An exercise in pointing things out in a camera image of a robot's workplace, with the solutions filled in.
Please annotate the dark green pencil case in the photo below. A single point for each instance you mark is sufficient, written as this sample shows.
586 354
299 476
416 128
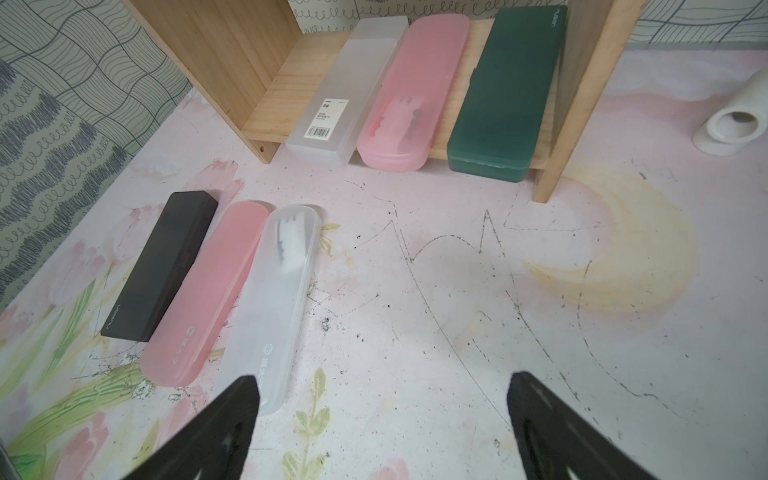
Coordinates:
497 128

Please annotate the pink pencil case lower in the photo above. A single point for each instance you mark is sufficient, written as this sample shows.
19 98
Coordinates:
400 129

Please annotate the frosted rectangular pencil case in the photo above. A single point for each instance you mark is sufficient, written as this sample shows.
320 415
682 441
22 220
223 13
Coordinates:
327 132

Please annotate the black rectangular pencil case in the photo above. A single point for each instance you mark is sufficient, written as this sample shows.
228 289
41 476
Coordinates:
163 263

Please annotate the pink rounded pencil case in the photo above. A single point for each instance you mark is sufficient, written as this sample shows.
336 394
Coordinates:
179 347

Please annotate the clear rounded pencil case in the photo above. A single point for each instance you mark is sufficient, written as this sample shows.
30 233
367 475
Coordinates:
264 333

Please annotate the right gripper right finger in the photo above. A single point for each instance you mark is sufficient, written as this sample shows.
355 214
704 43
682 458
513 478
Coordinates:
554 442

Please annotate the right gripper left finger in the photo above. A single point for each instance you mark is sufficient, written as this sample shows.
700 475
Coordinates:
214 444

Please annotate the wooden two-tier shelf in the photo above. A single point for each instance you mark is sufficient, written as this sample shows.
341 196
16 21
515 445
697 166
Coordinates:
259 71

